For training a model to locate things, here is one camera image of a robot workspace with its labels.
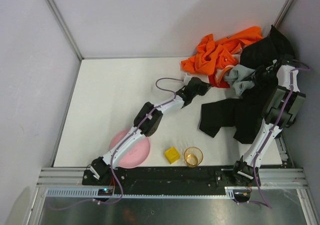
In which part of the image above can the grey light blue cloth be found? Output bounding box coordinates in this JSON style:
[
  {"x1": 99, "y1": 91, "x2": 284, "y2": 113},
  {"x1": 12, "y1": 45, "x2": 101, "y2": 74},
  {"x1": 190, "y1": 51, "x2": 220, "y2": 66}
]
[{"x1": 223, "y1": 64, "x2": 255, "y2": 96}]

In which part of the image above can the yellow cube block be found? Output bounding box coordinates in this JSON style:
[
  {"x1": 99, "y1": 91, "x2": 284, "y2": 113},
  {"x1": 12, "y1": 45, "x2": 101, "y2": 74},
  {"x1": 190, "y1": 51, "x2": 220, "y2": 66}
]
[{"x1": 164, "y1": 146, "x2": 181, "y2": 165}]

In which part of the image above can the grey slotted cable duct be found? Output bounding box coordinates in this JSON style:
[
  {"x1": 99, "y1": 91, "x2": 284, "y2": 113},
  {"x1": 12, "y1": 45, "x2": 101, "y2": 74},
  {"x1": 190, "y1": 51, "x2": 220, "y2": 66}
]
[{"x1": 46, "y1": 186, "x2": 251, "y2": 200}]

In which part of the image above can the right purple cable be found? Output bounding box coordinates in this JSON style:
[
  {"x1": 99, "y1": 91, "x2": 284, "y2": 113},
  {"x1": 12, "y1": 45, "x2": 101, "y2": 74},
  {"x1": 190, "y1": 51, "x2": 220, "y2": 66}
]
[{"x1": 251, "y1": 59, "x2": 312, "y2": 209}]

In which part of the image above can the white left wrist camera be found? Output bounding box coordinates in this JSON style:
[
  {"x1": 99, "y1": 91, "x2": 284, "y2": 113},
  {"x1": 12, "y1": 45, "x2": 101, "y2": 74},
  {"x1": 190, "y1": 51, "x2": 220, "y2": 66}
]
[{"x1": 182, "y1": 73, "x2": 192, "y2": 85}]

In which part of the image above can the black cloth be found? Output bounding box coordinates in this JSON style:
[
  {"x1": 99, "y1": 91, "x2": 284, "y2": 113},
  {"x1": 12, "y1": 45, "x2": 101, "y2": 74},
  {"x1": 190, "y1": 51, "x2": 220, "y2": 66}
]
[{"x1": 199, "y1": 26, "x2": 296, "y2": 144}]

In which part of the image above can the red cloth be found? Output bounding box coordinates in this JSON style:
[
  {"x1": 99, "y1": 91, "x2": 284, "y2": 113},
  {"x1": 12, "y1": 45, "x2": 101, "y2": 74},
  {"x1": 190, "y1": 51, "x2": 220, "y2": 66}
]
[{"x1": 208, "y1": 69, "x2": 230, "y2": 89}]

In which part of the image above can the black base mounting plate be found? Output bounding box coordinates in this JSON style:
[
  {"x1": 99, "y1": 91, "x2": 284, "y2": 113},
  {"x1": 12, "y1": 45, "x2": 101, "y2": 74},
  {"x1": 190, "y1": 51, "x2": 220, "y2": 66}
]
[{"x1": 82, "y1": 164, "x2": 262, "y2": 203}]

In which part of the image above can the aluminium front frame rail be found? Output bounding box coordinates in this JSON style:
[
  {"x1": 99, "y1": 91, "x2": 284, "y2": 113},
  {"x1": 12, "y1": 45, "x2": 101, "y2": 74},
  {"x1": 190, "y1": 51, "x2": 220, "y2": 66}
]
[{"x1": 37, "y1": 166, "x2": 308, "y2": 188}]

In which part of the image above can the pink round plate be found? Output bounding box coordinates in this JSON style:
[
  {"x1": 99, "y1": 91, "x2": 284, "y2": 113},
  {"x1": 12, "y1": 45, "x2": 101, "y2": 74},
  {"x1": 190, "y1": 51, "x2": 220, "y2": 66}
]
[{"x1": 109, "y1": 129, "x2": 151, "y2": 169}]

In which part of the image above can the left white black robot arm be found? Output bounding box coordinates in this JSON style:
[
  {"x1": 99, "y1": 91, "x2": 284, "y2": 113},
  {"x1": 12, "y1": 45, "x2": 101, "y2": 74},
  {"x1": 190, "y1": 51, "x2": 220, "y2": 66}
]
[{"x1": 89, "y1": 75, "x2": 212, "y2": 182}]

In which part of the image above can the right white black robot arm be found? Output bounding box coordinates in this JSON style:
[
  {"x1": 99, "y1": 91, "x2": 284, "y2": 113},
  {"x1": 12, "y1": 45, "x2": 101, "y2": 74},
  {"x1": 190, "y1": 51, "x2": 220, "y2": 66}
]
[{"x1": 232, "y1": 54, "x2": 309, "y2": 186}]

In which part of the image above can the orange cloth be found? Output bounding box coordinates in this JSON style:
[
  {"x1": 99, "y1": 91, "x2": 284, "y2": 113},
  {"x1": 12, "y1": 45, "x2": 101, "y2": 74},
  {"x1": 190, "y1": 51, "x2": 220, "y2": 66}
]
[{"x1": 181, "y1": 26, "x2": 263, "y2": 76}]

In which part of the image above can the amber transparent plastic cup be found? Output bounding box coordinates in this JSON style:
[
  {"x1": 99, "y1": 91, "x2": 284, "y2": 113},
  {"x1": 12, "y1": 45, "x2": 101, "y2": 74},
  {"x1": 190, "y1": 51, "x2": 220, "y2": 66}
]
[{"x1": 183, "y1": 146, "x2": 204, "y2": 168}]

